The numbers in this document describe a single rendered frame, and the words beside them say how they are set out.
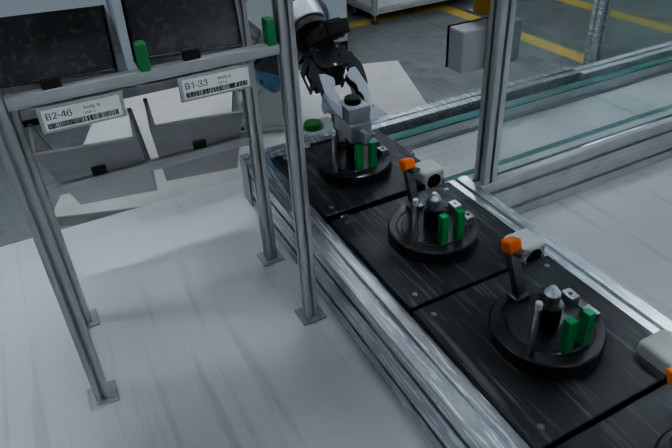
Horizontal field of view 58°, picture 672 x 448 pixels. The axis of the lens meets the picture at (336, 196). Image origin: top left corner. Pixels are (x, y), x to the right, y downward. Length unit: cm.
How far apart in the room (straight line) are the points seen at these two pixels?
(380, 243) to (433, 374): 26
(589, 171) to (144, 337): 90
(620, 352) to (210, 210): 80
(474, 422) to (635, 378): 20
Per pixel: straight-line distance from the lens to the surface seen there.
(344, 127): 109
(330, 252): 95
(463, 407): 75
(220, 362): 95
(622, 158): 139
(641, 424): 77
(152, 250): 119
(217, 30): 77
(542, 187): 124
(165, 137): 92
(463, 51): 102
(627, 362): 83
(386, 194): 107
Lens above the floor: 155
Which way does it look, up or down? 33 degrees down
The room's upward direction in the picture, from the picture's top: 3 degrees counter-clockwise
